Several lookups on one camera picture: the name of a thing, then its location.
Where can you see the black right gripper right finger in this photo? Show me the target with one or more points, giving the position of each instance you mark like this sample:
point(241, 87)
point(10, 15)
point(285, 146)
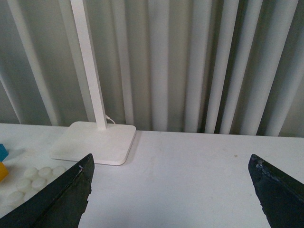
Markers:
point(280, 195)

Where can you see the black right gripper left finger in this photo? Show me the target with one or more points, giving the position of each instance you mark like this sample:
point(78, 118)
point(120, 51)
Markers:
point(60, 204)

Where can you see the white studded base plate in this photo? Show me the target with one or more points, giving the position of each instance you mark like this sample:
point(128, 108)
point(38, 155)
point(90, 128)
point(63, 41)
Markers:
point(32, 182)

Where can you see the yellow block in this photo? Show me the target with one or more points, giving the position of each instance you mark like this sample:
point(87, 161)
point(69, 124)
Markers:
point(3, 171)

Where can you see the blue block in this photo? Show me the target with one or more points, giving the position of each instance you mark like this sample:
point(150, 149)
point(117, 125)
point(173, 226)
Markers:
point(3, 153)

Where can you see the white desk lamp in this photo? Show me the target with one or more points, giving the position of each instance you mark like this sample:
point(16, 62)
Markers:
point(108, 143)

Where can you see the grey pleated curtain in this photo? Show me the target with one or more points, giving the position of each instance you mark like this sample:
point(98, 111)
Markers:
point(197, 66)

